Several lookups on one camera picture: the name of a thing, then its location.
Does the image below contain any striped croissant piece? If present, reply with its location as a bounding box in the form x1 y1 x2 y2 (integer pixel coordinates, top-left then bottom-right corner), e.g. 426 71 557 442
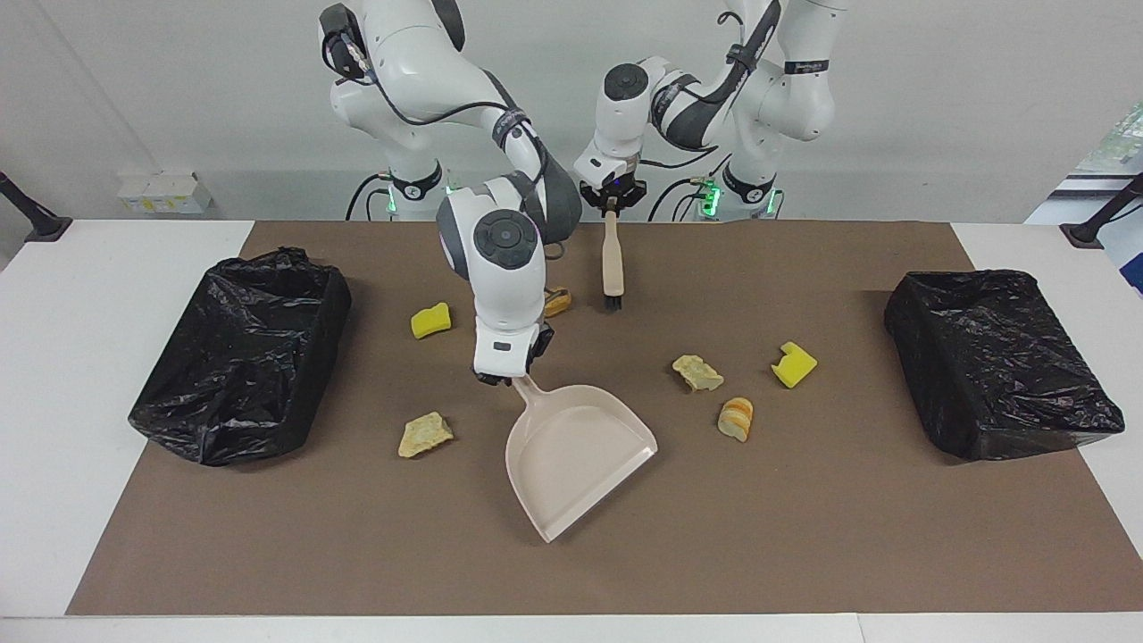
718 397 755 443

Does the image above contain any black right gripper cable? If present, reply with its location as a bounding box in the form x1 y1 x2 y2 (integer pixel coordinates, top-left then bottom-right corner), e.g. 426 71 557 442
335 27 572 260

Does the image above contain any black stand foot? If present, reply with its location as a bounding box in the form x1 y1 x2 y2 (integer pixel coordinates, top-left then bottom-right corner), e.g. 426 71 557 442
0 170 72 242
1061 174 1143 249

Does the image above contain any pale bread chunk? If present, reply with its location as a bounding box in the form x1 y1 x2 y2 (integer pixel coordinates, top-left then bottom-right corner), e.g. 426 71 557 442
397 411 455 459

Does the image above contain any pale flaky pastry piece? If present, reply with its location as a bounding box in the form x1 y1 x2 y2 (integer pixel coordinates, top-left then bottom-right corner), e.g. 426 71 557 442
672 354 725 392

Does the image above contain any brown table mat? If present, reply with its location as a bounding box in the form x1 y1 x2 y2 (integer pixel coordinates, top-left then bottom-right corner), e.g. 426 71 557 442
67 221 1143 617

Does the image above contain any notched yellow sponge piece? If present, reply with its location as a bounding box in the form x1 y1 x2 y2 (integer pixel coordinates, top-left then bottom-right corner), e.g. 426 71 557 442
772 340 819 389

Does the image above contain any beige hand brush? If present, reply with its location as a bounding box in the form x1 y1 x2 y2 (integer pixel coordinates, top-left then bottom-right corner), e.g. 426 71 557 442
601 210 625 312

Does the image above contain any white wall box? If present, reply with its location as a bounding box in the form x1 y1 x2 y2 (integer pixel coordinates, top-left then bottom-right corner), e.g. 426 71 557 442
119 171 213 215

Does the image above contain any black bag lined bin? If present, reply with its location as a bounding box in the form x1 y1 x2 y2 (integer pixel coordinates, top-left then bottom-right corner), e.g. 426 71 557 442
884 269 1126 462
128 247 353 467

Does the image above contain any black right base cable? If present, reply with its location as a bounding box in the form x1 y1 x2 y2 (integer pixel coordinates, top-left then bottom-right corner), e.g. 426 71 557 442
346 172 394 221

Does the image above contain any black left base cable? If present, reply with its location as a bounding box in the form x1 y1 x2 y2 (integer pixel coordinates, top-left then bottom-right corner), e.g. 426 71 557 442
648 177 711 221

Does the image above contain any large yellow sponge piece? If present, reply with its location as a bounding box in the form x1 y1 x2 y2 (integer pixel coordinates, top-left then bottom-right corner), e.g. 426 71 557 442
410 302 453 341

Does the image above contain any black base cable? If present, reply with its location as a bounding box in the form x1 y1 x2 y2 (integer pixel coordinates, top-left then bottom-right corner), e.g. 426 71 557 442
346 172 394 221
648 177 711 221

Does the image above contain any beige plastic dustpan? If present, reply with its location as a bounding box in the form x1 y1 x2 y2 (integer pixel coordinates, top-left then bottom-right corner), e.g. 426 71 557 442
505 373 659 544

